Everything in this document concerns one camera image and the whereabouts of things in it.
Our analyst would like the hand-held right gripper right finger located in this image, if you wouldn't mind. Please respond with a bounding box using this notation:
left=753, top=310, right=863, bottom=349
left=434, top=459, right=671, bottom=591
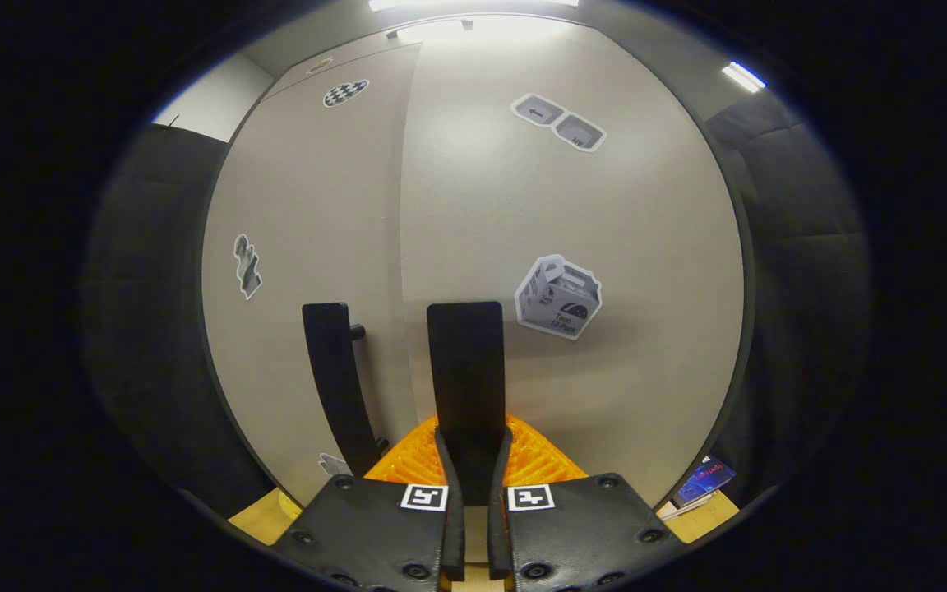
left=486, top=415, right=688, bottom=592

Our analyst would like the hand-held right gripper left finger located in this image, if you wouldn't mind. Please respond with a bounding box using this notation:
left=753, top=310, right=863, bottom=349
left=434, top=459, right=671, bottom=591
left=272, top=415, right=468, bottom=592

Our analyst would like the grey double-door shoe cabinet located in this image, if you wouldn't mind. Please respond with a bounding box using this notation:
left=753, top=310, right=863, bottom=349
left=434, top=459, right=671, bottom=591
left=201, top=12, right=758, bottom=517

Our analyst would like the grey shoe cabinet door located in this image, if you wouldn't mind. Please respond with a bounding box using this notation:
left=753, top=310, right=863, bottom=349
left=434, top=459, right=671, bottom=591
left=202, top=45, right=423, bottom=506
left=400, top=18, right=747, bottom=508

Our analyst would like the grey cabinet drawer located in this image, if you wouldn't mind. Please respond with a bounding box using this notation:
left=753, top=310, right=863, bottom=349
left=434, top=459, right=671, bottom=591
left=262, top=12, right=602, bottom=101

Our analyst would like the blue book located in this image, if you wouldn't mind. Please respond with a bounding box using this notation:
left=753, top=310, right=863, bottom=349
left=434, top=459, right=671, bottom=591
left=675, top=456, right=737, bottom=504

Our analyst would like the small ceiling light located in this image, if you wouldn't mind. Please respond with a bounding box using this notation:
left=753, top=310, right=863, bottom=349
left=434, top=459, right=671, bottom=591
left=722, top=62, right=768, bottom=93

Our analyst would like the large ceiling light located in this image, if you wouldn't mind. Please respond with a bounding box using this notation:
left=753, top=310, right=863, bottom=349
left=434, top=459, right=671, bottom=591
left=368, top=0, right=581, bottom=12

